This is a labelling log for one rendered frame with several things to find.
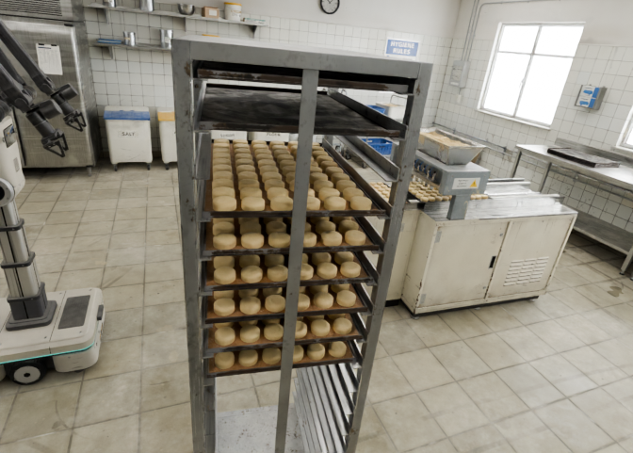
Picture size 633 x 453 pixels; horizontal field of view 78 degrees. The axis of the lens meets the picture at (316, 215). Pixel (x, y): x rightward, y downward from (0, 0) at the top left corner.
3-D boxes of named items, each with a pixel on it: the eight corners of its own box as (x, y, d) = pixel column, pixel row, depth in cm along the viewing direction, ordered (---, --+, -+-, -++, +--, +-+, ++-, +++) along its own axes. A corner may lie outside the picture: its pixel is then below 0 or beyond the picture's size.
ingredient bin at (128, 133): (110, 172, 513) (103, 114, 481) (112, 158, 565) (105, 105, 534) (154, 171, 534) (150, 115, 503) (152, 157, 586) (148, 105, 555)
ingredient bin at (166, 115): (162, 171, 536) (157, 115, 505) (160, 158, 589) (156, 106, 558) (202, 170, 556) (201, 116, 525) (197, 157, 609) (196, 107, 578)
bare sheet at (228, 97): (205, 87, 124) (205, 82, 123) (327, 95, 134) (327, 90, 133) (199, 129, 71) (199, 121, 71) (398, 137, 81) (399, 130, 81)
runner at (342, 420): (300, 304, 173) (300, 299, 172) (306, 303, 174) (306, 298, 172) (341, 436, 117) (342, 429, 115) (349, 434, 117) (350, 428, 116)
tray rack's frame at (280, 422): (202, 430, 192) (186, 34, 119) (303, 416, 204) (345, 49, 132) (196, 596, 136) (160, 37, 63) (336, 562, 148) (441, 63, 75)
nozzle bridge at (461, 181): (420, 182, 326) (429, 142, 312) (477, 218, 264) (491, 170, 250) (384, 183, 315) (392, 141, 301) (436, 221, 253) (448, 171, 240)
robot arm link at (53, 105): (18, 97, 163) (12, 101, 156) (44, 85, 164) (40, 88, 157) (39, 122, 169) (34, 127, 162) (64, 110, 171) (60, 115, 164)
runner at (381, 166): (317, 121, 140) (317, 112, 139) (325, 121, 141) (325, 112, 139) (385, 181, 84) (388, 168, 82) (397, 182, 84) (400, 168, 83)
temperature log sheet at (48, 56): (63, 74, 433) (58, 44, 420) (63, 74, 431) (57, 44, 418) (40, 73, 425) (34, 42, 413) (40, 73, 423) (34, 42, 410)
